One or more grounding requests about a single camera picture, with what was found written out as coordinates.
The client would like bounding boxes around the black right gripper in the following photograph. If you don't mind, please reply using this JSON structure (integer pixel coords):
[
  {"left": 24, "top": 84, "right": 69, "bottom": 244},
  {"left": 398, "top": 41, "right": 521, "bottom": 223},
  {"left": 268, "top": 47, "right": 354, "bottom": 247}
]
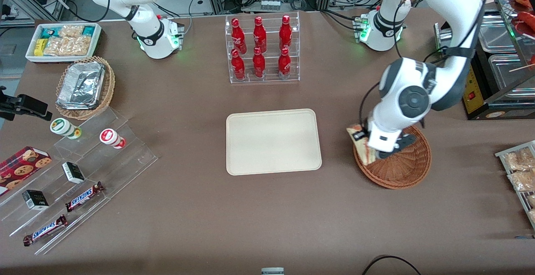
[{"left": 0, "top": 86, "right": 53, "bottom": 122}]

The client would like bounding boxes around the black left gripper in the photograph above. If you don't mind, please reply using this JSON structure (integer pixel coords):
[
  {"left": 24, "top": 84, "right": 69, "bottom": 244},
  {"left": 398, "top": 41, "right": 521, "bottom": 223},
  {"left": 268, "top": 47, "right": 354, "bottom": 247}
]
[{"left": 354, "top": 118, "right": 370, "bottom": 140}]

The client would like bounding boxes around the triangular sandwich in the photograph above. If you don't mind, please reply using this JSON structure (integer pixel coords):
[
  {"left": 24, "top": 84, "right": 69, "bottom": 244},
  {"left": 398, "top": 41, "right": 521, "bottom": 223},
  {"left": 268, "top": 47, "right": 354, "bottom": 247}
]
[{"left": 346, "top": 123, "right": 379, "bottom": 166}]

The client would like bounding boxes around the brown round wicker basket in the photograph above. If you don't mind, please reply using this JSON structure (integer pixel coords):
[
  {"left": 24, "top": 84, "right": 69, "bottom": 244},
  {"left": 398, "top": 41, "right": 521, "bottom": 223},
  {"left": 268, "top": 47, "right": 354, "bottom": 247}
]
[{"left": 353, "top": 125, "right": 432, "bottom": 190}]

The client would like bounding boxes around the light oval wicker basket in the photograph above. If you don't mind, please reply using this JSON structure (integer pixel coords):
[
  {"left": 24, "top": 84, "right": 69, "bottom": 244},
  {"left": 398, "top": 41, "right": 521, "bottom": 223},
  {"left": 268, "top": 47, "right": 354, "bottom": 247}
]
[{"left": 55, "top": 56, "right": 116, "bottom": 120}]

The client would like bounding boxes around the beige plastic tray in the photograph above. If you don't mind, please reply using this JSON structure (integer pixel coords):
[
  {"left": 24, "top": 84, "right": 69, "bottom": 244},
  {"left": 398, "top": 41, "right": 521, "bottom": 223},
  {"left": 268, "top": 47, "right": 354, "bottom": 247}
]
[{"left": 226, "top": 108, "right": 323, "bottom": 176}]

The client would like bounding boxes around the tray of packaged crackers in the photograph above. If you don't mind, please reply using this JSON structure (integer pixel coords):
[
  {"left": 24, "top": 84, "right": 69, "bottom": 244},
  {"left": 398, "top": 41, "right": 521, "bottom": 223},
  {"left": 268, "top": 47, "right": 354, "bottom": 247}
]
[{"left": 495, "top": 140, "right": 535, "bottom": 230}]

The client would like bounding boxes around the green lid white cup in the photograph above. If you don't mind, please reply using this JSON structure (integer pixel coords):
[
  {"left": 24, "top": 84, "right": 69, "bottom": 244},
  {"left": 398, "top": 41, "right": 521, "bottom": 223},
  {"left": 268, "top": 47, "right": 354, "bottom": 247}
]
[{"left": 50, "top": 117, "right": 82, "bottom": 140}]

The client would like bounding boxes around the silver foil container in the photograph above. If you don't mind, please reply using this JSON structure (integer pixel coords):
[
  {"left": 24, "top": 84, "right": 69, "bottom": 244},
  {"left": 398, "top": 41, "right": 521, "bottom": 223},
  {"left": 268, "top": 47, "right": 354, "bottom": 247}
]
[{"left": 57, "top": 61, "right": 106, "bottom": 110}]

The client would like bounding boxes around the white rectangular snack bin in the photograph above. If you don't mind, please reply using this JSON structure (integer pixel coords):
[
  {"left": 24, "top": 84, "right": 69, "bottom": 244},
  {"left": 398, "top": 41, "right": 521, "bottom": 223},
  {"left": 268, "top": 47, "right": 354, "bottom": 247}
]
[{"left": 25, "top": 23, "right": 102, "bottom": 64}]

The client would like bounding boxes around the red cookie box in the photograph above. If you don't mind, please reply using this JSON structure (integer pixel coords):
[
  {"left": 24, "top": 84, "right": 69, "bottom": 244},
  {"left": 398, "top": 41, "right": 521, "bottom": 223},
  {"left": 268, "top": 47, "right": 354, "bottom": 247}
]
[{"left": 0, "top": 146, "right": 53, "bottom": 196}]

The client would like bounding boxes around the clear rice cracker bag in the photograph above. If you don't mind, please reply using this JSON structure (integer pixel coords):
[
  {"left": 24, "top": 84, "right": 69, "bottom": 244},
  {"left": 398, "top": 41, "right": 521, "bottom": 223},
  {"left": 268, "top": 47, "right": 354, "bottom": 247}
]
[{"left": 44, "top": 25, "right": 92, "bottom": 56}]

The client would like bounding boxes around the small dark green box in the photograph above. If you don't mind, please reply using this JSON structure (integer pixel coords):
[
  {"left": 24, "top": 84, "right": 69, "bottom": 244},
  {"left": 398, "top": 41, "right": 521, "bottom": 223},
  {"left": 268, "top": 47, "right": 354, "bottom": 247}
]
[
  {"left": 62, "top": 162, "right": 86, "bottom": 184},
  {"left": 22, "top": 189, "right": 49, "bottom": 211}
]

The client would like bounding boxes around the red lid white cup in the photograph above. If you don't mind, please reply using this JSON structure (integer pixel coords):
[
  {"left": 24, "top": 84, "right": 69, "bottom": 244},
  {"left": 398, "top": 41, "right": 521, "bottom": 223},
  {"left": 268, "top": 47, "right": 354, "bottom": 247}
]
[{"left": 99, "top": 128, "right": 126, "bottom": 149}]

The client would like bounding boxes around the red cola bottle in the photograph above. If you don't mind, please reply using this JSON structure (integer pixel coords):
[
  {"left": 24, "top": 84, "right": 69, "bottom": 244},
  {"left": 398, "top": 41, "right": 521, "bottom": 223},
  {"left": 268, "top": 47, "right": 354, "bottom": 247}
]
[
  {"left": 279, "top": 15, "right": 293, "bottom": 51},
  {"left": 231, "top": 18, "right": 247, "bottom": 54},
  {"left": 252, "top": 47, "right": 266, "bottom": 78},
  {"left": 253, "top": 16, "right": 267, "bottom": 53},
  {"left": 278, "top": 47, "right": 291, "bottom": 79},
  {"left": 231, "top": 49, "right": 246, "bottom": 80}
]

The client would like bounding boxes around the Snickers chocolate bar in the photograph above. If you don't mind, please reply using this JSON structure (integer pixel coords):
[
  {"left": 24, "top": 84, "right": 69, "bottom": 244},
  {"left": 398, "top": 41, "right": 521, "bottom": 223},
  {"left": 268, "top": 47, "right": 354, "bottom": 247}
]
[
  {"left": 23, "top": 215, "right": 68, "bottom": 247},
  {"left": 65, "top": 181, "right": 105, "bottom": 213}
]

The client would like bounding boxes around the clear acrylic bottle rack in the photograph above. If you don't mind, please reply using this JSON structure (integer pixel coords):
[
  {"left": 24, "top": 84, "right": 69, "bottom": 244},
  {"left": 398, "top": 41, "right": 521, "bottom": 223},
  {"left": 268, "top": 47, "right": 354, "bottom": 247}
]
[{"left": 225, "top": 11, "right": 301, "bottom": 84}]

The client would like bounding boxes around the clear acrylic stepped stand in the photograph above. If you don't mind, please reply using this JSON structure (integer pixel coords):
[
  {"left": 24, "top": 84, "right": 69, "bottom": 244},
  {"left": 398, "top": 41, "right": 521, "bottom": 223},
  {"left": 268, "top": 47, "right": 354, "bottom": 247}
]
[{"left": 0, "top": 107, "right": 158, "bottom": 255}]

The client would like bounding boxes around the steel food pan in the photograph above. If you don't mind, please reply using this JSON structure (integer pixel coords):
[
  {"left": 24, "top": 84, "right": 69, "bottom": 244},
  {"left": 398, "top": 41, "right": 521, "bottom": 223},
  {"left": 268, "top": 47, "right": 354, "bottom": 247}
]
[
  {"left": 478, "top": 14, "right": 517, "bottom": 54},
  {"left": 488, "top": 53, "right": 535, "bottom": 99}
]

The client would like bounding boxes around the clear bag of crackers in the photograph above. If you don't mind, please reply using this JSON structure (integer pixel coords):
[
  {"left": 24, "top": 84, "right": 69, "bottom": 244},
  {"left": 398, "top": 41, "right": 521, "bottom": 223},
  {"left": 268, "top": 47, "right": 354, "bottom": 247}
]
[
  {"left": 504, "top": 148, "right": 535, "bottom": 171},
  {"left": 508, "top": 171, "right": 535, "bottom": 192}
]

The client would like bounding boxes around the black food warmer case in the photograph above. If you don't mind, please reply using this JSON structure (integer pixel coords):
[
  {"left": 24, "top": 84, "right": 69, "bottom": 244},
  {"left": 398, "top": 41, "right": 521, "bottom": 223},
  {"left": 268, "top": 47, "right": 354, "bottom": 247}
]
[{"left": 435, "top": 0, "right": 535, "bottom": 121}]

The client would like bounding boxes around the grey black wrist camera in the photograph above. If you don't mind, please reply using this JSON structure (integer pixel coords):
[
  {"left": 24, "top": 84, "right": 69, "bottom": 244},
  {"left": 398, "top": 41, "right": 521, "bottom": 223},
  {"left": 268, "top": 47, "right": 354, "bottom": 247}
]
[{"left": 377, "top": 134, "right": 417, "bottom": 159}]

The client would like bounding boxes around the black floor cable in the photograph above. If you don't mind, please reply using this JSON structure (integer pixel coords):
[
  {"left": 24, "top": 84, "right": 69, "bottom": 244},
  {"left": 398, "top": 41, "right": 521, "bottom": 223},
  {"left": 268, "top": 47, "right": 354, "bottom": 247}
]
[{"left": 362, "top": 255, "right": 423, "bottom": 275}]

